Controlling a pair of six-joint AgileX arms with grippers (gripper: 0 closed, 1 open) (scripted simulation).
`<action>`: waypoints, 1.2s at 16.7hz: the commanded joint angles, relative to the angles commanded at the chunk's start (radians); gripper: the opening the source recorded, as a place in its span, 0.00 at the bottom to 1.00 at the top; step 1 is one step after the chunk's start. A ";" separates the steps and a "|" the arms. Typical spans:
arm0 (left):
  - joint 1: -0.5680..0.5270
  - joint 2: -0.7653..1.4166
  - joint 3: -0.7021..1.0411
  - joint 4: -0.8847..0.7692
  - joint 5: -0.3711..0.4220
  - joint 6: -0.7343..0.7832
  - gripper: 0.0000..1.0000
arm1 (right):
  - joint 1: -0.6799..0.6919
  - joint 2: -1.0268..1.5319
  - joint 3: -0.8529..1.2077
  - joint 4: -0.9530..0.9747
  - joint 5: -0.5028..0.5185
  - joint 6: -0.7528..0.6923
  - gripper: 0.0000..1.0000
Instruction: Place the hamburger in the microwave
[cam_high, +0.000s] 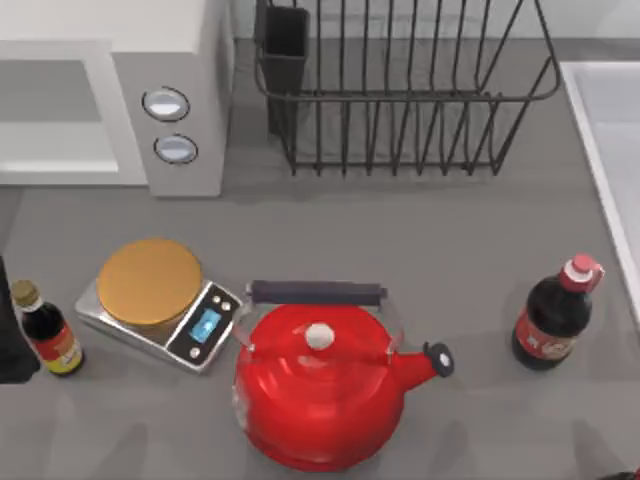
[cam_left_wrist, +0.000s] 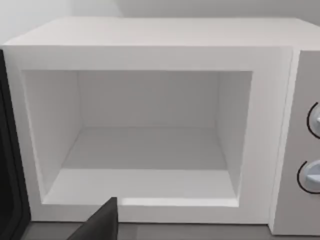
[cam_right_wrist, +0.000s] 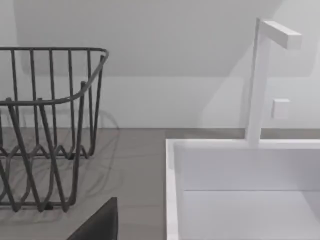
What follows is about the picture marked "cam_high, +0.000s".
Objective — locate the red kettle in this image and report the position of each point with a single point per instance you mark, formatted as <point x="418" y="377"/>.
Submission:
<point x="320" y="390"/>

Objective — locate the round microwave knob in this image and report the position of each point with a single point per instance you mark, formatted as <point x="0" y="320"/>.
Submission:
<point x="165" y="104"/>
<point x="175" y="148"/>

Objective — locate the silver kitchen scale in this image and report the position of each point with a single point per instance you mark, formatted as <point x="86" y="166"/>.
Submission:
<point x="150" y="295"/>

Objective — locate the black cutlery holder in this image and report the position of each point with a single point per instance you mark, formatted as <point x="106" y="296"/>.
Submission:
<point x="283" y="45"/>

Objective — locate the pale microwave oven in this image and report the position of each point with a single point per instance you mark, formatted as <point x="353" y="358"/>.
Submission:
<point x="200" y="65"/>

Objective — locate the dark cola bottle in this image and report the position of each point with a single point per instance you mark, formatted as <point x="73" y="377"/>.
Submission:
<point x="552" y="325"/>

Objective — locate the small dark sauce bottle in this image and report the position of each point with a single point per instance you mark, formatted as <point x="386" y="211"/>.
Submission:
<point x="50" y="335"/>

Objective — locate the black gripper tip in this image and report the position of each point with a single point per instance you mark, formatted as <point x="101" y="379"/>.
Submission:
<point x="11" y="340"/>

